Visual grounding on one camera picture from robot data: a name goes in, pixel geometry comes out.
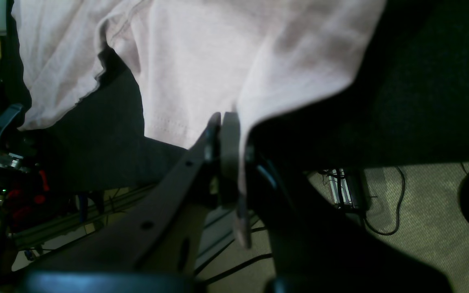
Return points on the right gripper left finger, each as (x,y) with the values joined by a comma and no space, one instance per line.
(163,231)

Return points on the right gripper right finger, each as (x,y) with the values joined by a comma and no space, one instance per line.
(316,248)

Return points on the pink T-shirt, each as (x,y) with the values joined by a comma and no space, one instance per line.
(192,58)

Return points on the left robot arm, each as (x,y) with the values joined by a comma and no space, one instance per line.
(23,181)

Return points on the black table cloth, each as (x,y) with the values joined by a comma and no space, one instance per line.
(409,104)

